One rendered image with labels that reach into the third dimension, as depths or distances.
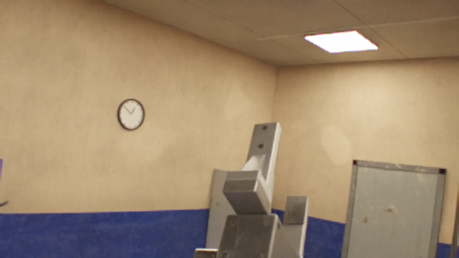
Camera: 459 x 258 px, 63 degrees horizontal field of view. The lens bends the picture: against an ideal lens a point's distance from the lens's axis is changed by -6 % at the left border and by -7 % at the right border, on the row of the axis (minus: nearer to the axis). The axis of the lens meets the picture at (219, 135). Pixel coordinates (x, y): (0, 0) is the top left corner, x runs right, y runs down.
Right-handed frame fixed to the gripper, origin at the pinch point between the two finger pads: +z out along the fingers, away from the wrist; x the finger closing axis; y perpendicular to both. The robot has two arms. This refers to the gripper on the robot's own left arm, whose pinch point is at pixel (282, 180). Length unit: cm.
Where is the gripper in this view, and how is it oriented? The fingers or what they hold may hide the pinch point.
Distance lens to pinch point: 45.1
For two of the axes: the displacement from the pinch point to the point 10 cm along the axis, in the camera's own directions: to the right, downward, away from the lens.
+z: 2.3, -7.5, 6.2
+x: 3.7, 6.6, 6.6
